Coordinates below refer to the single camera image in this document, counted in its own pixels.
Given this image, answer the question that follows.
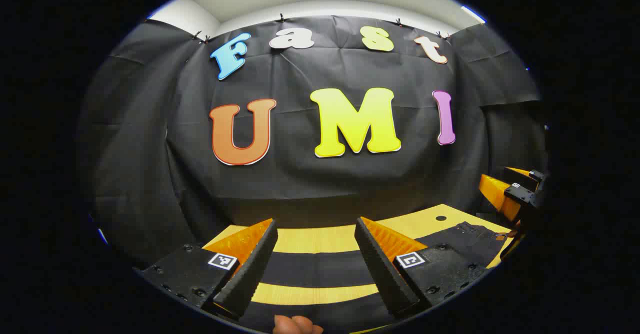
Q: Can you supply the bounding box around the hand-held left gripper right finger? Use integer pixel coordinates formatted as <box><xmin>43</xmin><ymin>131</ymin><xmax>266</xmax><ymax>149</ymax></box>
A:
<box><xmin>354</xmin><ymin>217</ymin><xmax>488</xmax><ymax>320</ymax></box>

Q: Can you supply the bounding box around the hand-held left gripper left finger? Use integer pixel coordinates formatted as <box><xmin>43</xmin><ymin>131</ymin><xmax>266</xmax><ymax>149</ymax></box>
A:
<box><xmin>141</xmin><ymin>219</ymin><xmax>279</xmax><ymax>321</ymax></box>

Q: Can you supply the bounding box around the white ceiling light panel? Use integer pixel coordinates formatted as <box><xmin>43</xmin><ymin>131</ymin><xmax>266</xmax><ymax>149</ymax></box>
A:
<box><xmin>460</xmin><ymin>5</ymin><xmax>486</xmax><ymax>24</ymax></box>

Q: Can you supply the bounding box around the black backdrop cloth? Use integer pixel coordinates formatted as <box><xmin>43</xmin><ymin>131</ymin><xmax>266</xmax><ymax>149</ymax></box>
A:
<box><xmin>75</xmin><ymin>15</ymin><xmax>548</xmax><ymax>270</ymax></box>

